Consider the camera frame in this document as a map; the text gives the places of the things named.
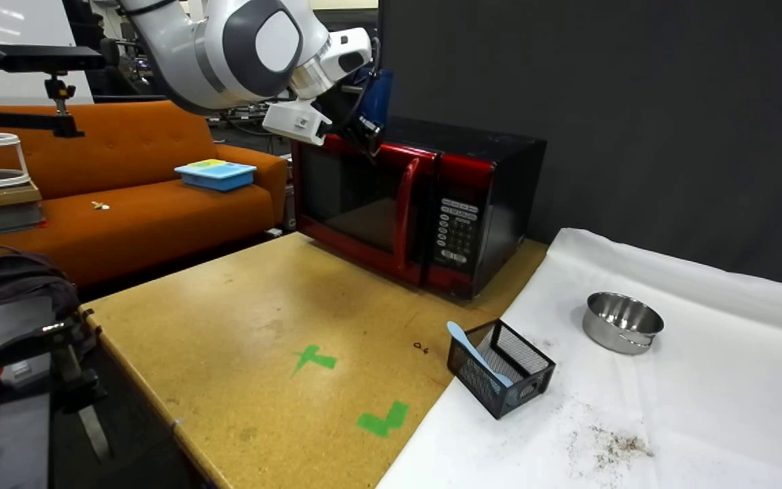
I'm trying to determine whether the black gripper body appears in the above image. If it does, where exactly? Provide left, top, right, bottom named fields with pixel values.
left=312, top=64, right=387, bottom=137

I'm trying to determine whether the black microwave body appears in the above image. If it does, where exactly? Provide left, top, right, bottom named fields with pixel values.
left=289, top=116, right=549, bottom=302

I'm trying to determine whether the blue plastic cup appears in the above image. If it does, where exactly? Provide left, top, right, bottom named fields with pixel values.
left=359, top=64, right=395, bottom=129

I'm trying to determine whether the blue flat box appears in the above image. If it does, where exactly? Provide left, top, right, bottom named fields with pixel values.
left=173, top=156, right=261, bottom=196

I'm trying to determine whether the light blue spatula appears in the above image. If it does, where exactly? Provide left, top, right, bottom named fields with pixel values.
left=445, top=321, right=517, bottom=394

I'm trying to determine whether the orange sofa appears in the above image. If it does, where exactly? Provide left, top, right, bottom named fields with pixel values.
left=0, top=98, right=293, bottom=294

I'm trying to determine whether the black mesh box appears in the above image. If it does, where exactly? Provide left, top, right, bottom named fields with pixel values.
left=445, top=318, right=558, bottom=421

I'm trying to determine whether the black curtain backdrop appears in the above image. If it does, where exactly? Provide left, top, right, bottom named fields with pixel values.
left=376, top=0, right=782, bottom=294

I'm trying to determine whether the stainless steel bowl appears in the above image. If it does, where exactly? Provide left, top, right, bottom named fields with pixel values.
left=581, top=291, right=667, bottom=359

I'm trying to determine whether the black backpack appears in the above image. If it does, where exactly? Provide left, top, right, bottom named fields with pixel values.
left=0, top=245, right=83, bottom=314

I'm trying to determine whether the white cloth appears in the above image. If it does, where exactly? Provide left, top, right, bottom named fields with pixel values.
left=373, top=226, right=782, bottom=489

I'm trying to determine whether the black clamp rig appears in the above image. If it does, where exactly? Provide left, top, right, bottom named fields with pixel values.
left=0, top=306, right=117, bottom=489

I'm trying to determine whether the black stereo camera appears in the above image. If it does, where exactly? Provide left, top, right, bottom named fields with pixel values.
left=0, top=41, right=109, bottom=76

